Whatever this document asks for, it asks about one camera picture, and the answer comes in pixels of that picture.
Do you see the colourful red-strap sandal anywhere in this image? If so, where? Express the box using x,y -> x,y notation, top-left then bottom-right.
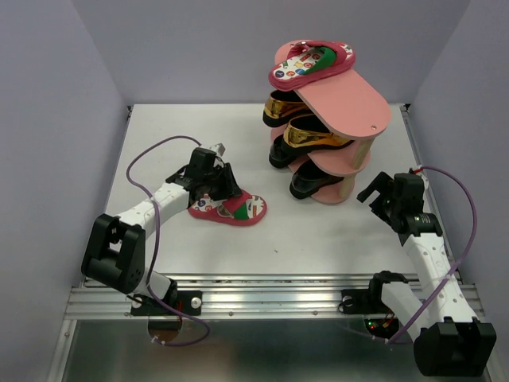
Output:
188,190 -> 268,227

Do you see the black patent loafer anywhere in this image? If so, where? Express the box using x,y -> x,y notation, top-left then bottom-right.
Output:
269,135 -> 301,169
289,160 -> 344,200

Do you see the gold metallic loafer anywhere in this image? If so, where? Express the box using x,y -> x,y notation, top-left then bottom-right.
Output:
262,90 -> 311,128
281,115 -> 354,156

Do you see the upturned pink sole sandal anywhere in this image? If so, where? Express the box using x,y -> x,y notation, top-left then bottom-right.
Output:
268,40 -> 356,92

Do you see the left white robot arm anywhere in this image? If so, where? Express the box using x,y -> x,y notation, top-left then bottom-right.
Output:
81,143 -> 242,314

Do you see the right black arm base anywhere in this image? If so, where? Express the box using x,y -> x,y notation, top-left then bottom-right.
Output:
337,271 -> 412,315

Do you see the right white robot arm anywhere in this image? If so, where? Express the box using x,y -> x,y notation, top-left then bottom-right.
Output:
357,170 -> 496,377

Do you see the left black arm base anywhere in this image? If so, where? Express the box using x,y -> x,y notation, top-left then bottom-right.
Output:
127,290 -> 203,317

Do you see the pink three-tier shoe shelf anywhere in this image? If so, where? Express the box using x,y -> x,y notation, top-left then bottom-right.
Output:
271,41 -> 390,205

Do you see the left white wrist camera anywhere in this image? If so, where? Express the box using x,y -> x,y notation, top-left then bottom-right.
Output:
208,143 -> 226,166

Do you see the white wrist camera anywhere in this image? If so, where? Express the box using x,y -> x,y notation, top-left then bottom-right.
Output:
410,166 -> 429,190
208,143 -> 226,166

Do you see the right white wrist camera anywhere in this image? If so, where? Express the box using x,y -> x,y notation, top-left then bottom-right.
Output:
410,166 -> 429,190

